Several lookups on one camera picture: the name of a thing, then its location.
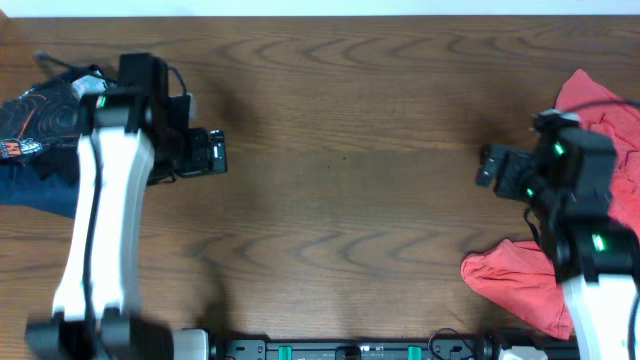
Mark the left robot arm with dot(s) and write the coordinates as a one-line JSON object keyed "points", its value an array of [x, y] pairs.
{"points": [[131, 135]]}

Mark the folded blue garment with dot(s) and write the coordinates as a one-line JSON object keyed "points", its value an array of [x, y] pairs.
{"points": [[44, 186]]}

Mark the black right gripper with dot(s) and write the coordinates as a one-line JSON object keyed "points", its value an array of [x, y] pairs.
{"points": [[486, 167]]}

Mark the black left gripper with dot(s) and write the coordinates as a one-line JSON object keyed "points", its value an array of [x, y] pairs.
{"points": [[216, 151]]}

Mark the black printed cycling jersey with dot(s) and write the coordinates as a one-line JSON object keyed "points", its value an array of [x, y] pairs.
{"points": [[38, 127]]}

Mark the red t-shirt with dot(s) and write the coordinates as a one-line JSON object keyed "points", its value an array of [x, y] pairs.
{"points": [[517, 276]]}

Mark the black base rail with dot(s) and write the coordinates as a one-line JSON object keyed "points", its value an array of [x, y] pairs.
{"points": [[445, 343]]}

